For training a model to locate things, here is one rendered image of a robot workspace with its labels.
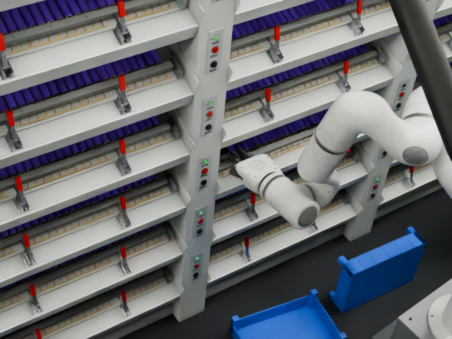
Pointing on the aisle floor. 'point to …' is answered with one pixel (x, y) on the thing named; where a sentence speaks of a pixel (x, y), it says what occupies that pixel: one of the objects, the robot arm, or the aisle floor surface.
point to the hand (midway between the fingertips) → (238, 156)
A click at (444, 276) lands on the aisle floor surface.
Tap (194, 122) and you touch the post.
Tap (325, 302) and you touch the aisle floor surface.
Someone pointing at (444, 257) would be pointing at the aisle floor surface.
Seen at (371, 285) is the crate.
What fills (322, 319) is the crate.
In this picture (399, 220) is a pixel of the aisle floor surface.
